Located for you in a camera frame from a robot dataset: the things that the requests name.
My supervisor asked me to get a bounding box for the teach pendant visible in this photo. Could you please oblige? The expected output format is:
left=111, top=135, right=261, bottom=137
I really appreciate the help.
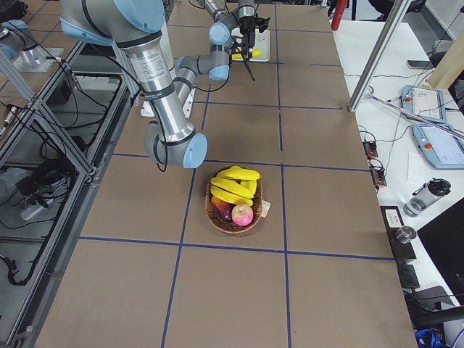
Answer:
left=413, top=124, right=463, bottom=170
left=402, top=85, right=447, bottom=123

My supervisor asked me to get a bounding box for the red cylinder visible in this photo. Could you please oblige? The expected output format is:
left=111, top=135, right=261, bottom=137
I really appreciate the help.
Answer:
left=331, top=0, right=347, bottom=31

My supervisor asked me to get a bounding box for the clear water bottle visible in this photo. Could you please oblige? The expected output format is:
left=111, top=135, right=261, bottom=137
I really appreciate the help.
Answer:
left=403, top=178, right=451, bottom=218

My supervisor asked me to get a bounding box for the long reach stick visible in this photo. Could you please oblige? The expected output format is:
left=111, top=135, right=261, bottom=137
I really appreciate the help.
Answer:
left=365, top=85, right=463, bottom=139

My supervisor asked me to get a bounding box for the orange electronics board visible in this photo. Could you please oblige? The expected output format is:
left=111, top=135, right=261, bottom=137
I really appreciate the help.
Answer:
left=362, top=140, right=378, bottom=160
left=370, top=165, right=387, bottom=189

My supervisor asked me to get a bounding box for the aluminium frame post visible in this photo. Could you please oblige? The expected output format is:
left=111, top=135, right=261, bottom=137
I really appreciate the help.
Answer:
left=348, top=0, right=412, bottom=112

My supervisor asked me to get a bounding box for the dark red mango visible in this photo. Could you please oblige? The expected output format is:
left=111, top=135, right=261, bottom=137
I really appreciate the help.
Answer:
left=210, top=196, right=233, bottom=221

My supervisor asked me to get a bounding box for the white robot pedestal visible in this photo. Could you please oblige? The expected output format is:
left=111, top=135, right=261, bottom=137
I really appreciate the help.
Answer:
left=139, top=21, right=196, bottom=120

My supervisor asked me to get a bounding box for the far teach pendant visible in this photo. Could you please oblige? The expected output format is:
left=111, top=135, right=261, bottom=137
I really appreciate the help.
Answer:
left=402, top=85, right=447, bottom=123

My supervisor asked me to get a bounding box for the white bear tray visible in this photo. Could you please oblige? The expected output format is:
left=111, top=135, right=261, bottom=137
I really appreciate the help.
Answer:
left=231, top=28, right=270, bottom=62

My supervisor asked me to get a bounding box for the small metal cup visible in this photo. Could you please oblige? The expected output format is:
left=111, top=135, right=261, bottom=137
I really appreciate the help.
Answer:
left=394, top=225, right=417, bottom=244

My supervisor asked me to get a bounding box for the yellow banana bunch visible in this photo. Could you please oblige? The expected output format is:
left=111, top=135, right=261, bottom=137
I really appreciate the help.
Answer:
left=210, top=177, right=254, bottom=207

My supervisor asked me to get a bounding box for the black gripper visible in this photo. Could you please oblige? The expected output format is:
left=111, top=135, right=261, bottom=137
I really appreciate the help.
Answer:
left=239, top=15, right=255, bottom=58

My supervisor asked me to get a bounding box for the brown wicker basket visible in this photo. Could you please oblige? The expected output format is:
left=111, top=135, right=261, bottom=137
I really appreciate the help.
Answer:
left=204, top=180, right=263, bottom=234

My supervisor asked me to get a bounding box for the basket paper tag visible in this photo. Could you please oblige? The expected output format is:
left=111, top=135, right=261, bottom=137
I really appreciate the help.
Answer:
left=261, top=200, right=270, bottom=218

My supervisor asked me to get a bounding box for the near teach pendant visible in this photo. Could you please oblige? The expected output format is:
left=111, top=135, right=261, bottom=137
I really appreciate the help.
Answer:
left=413, top=124, right=463, bottom=170

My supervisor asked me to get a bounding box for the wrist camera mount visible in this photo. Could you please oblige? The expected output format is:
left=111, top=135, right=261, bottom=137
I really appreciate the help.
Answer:
left=253, top=14, right=270, bottom=33

